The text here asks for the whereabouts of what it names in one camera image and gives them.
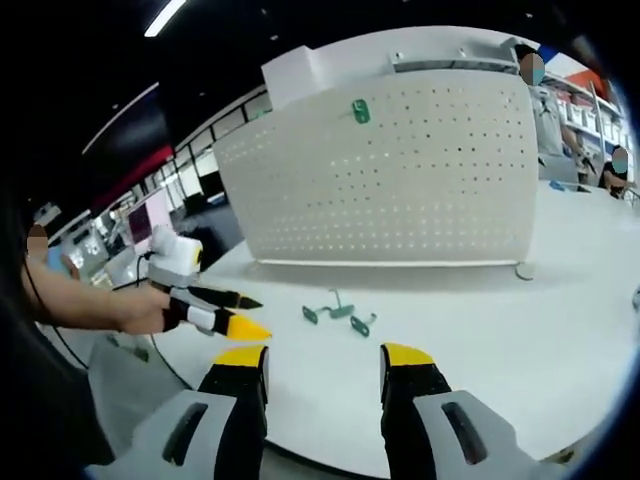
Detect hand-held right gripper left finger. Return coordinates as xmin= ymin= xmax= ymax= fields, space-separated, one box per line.
xmin=88 ymin=342 xmax=272 ymax=480

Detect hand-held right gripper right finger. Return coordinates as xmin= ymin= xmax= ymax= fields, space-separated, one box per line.
xmin=378 ymin=341 xmax=547 ymax=480

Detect white perforated mounting plate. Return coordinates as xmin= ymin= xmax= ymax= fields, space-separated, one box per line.
xmin=213 ymin=74 xmax=540 ymax=280

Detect person's left hand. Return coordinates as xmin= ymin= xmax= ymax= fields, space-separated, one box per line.
xmin=118 ymin=289 xmax=175 ymax=335

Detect black office chair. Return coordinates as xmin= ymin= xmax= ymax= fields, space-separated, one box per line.
xmin=183 ymin=225 xmax=222 ymax=267

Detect pink screen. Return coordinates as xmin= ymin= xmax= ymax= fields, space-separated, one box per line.
xmin=127 ymin=194 xmax=167 ymax=247

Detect grey mesh office chair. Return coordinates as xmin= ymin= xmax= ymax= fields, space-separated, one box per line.
xmin=88 ymin=329 xmax=194 ymax=401

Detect person's dark clothing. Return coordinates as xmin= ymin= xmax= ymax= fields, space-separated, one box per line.
xmin=0 ymin=189 xmax=116 ymax=469

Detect white square pillar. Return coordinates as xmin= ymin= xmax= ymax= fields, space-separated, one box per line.
xmin=262 ymin=27 xmax=396 ymax=109

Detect ceiling light strip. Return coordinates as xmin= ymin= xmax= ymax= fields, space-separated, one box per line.
xmin=143 ymin=0 xmax=187 ymax=38

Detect storage shelves with bins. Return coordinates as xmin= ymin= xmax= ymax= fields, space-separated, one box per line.
xmin=544 ymin=69 xmax=629 ymax=146

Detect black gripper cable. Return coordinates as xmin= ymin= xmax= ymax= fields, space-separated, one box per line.
xmin=148 ymin=330 xmax=195 ymax=390

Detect grey wall shelf rail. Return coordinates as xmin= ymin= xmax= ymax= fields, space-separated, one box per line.
xmin=389 ymin=47 xmax=521 ymax=75

